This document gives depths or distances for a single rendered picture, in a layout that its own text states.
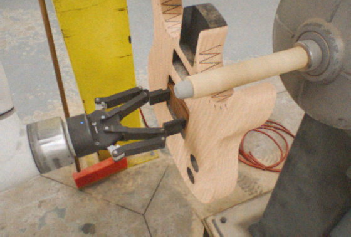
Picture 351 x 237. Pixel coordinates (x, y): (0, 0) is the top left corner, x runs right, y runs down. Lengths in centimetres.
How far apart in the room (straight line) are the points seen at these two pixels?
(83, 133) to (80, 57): 85
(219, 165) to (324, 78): 21
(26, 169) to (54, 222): 125
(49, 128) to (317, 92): 44
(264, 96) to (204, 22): 14
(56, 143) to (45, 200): 135
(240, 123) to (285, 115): 188
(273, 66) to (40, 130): 38
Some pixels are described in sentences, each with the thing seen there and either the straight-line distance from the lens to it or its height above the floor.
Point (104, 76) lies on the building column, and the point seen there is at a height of 65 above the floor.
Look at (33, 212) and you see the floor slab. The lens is 185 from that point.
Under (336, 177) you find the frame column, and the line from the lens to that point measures 83.
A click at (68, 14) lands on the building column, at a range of 127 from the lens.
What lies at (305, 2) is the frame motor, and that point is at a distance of 52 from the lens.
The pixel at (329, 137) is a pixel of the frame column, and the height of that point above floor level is 97.
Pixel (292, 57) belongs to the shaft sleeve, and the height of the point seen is 126.
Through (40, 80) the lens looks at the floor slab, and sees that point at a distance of 264.
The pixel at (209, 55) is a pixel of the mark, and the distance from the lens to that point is 46.
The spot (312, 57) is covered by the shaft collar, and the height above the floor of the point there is 126.
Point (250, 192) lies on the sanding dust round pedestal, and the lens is 180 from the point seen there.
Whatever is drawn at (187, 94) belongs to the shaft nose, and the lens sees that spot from 39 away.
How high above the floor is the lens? 151
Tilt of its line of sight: 44 degrees down
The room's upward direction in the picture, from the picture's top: straight up
